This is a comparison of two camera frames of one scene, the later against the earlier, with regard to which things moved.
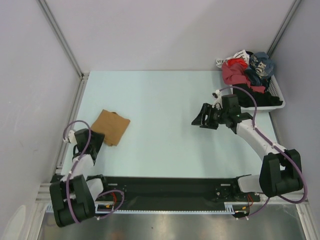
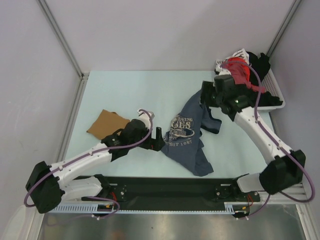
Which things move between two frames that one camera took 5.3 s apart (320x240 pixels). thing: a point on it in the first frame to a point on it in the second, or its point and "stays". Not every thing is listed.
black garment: x=262 y=99 stays
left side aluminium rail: x=82 y=81 stays
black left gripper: x=99 y=138 to x=154 y=144
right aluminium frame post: x=283 y=28 stays
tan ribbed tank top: x=112 y=125 stays
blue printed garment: x=261 y=66 to x=183 y=141
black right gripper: x=207 y=109 to x=207 y=87
